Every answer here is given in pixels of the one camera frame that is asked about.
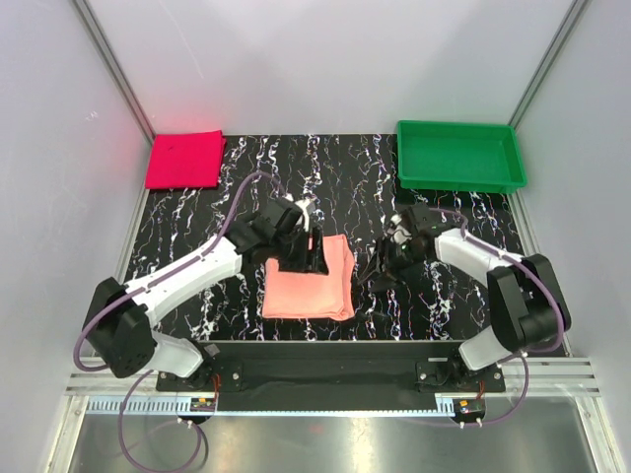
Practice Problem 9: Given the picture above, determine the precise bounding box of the aluminium corner post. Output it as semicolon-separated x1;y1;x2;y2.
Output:
70;0;156;143
508;0;592;130

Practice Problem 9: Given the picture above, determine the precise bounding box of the right controller board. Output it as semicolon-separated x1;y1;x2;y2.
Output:
453;398;486;426

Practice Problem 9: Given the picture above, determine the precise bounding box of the white slotted cable duct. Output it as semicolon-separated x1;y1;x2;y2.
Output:
87;395;455;418

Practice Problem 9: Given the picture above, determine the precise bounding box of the green plastic tray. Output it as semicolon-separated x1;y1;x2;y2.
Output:
396;120;527;194

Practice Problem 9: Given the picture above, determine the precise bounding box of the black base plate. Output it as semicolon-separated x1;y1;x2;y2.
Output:
157;341;506;407

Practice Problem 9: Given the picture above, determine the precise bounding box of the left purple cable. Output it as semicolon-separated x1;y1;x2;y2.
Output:
72;171;292;472

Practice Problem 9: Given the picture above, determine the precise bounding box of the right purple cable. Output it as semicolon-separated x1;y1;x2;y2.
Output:
428;206;568;428

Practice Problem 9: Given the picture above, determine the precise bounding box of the left controller board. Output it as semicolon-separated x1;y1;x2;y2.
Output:
189;397;217;415

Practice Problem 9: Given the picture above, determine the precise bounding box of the left aluminium corner post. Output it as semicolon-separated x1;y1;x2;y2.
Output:
70;0;156;143

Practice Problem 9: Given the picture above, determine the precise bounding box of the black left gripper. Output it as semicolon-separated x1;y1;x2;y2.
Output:
271;226;328;275

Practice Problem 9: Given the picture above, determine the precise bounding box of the controller board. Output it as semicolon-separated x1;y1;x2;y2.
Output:
453;398;486;426
189;397;217;415

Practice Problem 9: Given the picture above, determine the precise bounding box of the right aluminium corner post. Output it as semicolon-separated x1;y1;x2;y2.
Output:
508;0;592;130

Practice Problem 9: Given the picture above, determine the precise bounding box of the folded magenta t shirt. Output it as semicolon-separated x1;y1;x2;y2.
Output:
145;130;226;190

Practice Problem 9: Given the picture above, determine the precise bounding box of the aluminium front rail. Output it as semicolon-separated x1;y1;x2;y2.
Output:
63;358;600;397

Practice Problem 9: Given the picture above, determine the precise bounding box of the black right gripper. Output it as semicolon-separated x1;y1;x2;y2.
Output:
357;236;429;294

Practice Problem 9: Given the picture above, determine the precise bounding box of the peach t shirt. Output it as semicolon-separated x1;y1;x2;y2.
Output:
262;235;355;321

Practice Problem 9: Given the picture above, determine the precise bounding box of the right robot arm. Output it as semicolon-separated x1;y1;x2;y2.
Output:
360;204;572;391

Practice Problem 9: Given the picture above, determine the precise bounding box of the purple cable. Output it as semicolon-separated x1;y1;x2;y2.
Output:
428;206;568;428
72;171;292;472

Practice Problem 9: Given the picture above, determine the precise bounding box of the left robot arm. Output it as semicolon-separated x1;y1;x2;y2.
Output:
83;196;328;390

